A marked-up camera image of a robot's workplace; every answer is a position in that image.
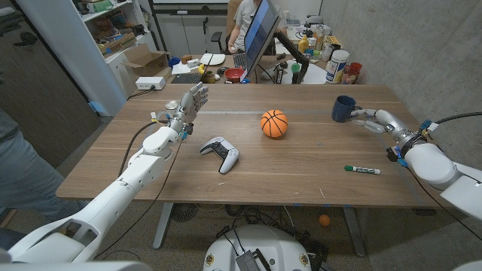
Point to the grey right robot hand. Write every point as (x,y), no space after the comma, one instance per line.
(391,124)

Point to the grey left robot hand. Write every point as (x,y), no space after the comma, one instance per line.
(188,103)

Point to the black gloved person hand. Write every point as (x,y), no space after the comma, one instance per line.
(7,24)

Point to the green and white marker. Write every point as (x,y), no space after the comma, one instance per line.
(363,170)

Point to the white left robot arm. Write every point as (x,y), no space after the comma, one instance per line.
(143,173)

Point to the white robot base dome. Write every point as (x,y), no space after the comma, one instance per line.
(263,244)

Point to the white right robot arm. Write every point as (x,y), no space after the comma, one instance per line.
(429,162)

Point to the red cup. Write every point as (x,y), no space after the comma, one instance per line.
(356,68)

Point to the white game controller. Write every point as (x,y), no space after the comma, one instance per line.
(226,158)

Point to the orange basketball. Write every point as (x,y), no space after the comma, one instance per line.
(274,123)

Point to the dark laptop keyboard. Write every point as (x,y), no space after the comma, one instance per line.
(186,78)

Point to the yellow banana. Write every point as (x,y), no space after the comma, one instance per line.
(201,69)

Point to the white power strip box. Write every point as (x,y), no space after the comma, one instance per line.
(150,83)

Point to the dark computer mouse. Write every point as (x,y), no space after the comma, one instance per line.
(223,70)

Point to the white plate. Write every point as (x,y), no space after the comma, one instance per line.
(212,59)

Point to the navy blue mug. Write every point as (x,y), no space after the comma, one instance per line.
(342,109)

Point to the red bowl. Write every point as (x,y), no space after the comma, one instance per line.
(234,74)

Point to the open cardboard box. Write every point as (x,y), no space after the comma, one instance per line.
(147,62)

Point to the black keyboard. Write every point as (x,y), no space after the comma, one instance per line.
(239,60)

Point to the white shelf unit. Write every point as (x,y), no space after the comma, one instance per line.
(68,56)

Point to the black office chair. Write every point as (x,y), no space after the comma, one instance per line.
(216,37)

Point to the white wipes canister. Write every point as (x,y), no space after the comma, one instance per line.
(337,66)

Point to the printed brown box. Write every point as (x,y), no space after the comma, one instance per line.
(116,43)

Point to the black can with print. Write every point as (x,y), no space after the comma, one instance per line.
(279,75)

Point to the black framed whiteboard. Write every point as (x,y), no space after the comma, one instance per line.
(165,9)

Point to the black computer monitor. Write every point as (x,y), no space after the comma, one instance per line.
(260,34)

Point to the seated person in grey shirt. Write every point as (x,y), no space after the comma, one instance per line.
(244,15)

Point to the green capped bottle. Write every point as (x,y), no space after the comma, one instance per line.
(296,73)

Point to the grey table leg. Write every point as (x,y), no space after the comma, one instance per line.
(354,231)
(162,226)

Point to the small orange ball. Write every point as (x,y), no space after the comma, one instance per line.
(324,220)

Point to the yellow mustard bottle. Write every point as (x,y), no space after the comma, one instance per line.
(303,45)

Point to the standing person in jeans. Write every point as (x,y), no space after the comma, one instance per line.
(26,169)

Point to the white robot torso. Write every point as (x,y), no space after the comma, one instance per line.
(75,266)

